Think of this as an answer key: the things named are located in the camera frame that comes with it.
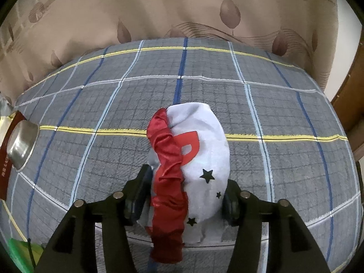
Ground wooden door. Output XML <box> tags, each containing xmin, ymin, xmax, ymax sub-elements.
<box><xmin>330</xmin><ymin>43</ymin><xmax>364</xmax><ymax>160</ymax></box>

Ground stainless steel bowl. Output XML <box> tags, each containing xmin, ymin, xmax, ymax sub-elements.
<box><xmin>7</xmin><ymin>121</ymin><xmax>40</xmax><ymax>171</ymax></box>

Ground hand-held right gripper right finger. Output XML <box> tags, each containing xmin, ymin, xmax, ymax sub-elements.
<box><xmin>222</xmin><ymin>179</ymin><xmax>332</xmax><ymax>273</ymax></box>

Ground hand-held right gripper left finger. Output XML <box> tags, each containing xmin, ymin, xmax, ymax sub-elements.
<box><xmin>35</xmin><ymin>163</ymin><xmax>154</xmax><ymax>273</ymax></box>

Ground red and white cloth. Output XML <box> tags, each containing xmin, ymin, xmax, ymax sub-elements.
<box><xmin>138</xmin><ymin>101</ymin><xmax>230</xmax><ymax>263</ymax></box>

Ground beige leaf print curtain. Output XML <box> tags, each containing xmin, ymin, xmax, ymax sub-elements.
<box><xmin>0</xmin><ymin>0</ymin><xmax>339</xmax><ymax>100</ymax></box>

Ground red and gold tin box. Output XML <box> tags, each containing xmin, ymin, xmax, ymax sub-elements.
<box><xmin>0</xmin><ymin>111</ymin><xmax>27</xmax><ymax>201</ymax></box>

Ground green packet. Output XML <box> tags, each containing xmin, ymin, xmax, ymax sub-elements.
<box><xmin>7</xmin><ymin>237</ymin><xmax>44</xmax><ymax>273</ymax></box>

